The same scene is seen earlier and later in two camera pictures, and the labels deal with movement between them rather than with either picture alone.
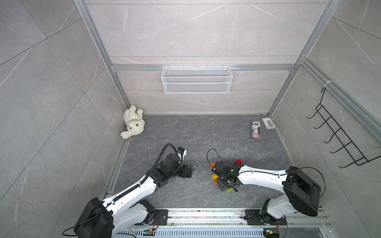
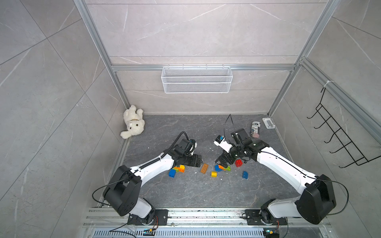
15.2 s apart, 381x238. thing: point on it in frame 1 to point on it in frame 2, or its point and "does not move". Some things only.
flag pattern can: x=254 y=131 does not move
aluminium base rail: x=229 y=223 does not move
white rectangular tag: x=268 y=123 does not move
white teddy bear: x=133 y=118 does not move
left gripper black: x=184 y=174 to x=196 y=157
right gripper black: x=222 y=187 to x=222 y=162
